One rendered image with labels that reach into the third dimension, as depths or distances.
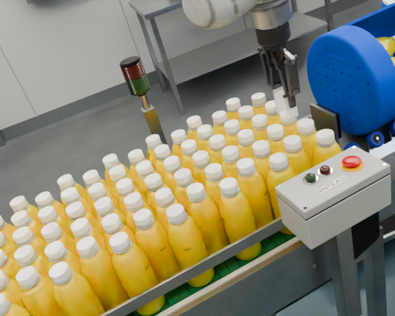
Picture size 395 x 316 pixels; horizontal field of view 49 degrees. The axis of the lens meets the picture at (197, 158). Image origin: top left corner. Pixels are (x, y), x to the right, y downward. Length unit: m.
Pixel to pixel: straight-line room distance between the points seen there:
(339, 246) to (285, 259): 0.13
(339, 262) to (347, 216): 0.15
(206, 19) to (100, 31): 3.57
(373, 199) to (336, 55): 0.42
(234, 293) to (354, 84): 0.58
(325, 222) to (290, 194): 0.08
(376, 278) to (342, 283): 0.53
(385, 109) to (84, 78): 3.59
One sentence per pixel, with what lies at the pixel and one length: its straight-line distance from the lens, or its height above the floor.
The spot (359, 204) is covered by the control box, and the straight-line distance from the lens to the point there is 0.89.
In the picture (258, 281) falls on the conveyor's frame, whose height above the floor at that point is 0.86.
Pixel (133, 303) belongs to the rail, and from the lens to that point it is 0.93.
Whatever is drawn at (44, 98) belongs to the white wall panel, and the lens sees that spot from 4.47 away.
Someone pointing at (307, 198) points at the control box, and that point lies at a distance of 0.83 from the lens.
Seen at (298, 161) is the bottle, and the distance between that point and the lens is 1.00.
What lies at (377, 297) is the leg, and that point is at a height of 0.32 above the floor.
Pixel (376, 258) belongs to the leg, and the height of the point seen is 0.51.
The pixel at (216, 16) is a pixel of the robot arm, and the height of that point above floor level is 1.43.
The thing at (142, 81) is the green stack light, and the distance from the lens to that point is 1.29.
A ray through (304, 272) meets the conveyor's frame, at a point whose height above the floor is 0.81.
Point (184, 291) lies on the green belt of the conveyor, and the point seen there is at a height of 0.90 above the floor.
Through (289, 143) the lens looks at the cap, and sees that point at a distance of 0.98.
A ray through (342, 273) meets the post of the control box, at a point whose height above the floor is 0.85.
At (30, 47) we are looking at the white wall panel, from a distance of 4.34.
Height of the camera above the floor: 1.64
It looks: 32 degrees down
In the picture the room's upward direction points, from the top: 18 degrees counter-clockwise
